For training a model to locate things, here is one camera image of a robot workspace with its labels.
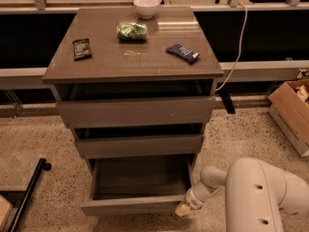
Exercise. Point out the blue snack packet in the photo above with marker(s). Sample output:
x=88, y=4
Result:
x=186, y=54

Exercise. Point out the white bowl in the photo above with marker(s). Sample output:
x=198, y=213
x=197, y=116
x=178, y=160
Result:
x=146, y=8

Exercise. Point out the grey top drawer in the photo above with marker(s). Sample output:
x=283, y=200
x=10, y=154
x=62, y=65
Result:
x=142, y=103

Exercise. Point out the green snack bag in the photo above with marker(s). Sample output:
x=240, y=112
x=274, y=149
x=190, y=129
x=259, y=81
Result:
x=132, y=32

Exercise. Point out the grey drawer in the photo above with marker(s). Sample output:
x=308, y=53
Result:
x=138, y=185
x=142, y=103
x=136, y=141

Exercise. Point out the grey bottom drawer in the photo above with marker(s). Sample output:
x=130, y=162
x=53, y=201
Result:
x=138, y=185

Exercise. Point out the black bracket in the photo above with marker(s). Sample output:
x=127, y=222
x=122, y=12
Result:
x=227, y=101

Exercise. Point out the black snack packet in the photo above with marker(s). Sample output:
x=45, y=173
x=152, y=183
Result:
x=81, y=49

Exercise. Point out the cardboard box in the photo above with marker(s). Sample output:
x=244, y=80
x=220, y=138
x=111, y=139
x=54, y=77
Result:
x=290, y=110

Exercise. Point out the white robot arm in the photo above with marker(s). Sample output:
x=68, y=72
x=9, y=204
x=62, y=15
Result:
x=256, y=195

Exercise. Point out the black metal frame leg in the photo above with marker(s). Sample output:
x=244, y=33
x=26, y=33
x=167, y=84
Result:
x=42, y=165

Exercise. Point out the grey middle drawer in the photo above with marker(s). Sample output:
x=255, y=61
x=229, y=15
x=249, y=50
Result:
x=136, y=141

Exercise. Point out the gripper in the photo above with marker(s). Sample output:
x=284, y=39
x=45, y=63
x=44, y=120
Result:
x=193, y=200

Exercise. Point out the grey drawer cabinet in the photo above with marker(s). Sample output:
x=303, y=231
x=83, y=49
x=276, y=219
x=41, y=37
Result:
x=116, y=61

